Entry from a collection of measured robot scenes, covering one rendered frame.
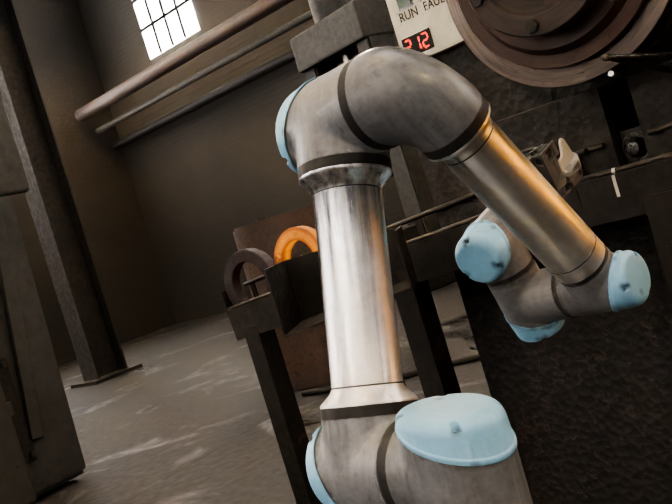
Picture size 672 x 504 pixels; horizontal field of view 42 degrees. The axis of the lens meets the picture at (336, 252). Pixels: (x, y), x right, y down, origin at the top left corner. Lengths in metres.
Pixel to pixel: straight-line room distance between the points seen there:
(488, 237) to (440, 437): 0.39
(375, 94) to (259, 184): 10.19
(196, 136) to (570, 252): 10.91
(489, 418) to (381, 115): 0.35
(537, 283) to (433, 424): 0.39
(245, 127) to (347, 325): 10.21
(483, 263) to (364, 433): 0.33
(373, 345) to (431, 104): 0.28
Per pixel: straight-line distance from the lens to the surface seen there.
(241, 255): 2.36
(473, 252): 1.21
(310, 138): 1.05
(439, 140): 1.00
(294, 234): 2.21
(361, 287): 1.01
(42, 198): 8.21
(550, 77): 1.71
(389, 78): 0.99
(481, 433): 0.90
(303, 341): 4.37
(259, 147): 11.05
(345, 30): 7.28
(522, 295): 1.24
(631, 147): 1.77
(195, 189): 12.12
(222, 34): 10.26
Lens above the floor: 0.77
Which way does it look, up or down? 2 degrees down
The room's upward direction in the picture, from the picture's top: 17 degrees counter-clockwise
